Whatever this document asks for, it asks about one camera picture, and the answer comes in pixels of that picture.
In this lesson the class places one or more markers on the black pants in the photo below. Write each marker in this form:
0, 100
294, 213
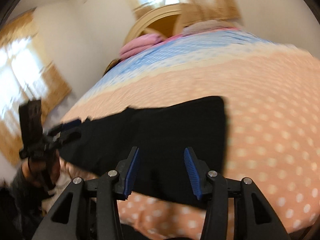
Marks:
162, 130

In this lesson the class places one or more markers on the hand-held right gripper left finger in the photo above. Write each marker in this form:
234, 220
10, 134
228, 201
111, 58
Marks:
131, 172

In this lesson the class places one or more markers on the beige floral curtain on rod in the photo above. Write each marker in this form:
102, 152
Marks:
212, 5

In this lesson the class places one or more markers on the person's left hand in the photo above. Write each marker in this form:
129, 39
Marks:
51, 170

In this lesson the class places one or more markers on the cream wooden headboard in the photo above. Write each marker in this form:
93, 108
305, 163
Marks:
162, 25

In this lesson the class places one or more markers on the wide beige floral curtain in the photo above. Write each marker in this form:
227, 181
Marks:
55, 85

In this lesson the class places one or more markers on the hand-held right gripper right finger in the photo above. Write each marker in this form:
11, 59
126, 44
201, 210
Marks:
192, 175

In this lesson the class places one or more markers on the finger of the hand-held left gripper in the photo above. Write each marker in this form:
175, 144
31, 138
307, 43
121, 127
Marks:
71, 136
67, 125

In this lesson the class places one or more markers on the pink folded blanket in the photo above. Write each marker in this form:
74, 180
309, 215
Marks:
140, 45

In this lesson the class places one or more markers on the polka dot bedspread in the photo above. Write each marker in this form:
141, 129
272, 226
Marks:
262, 92

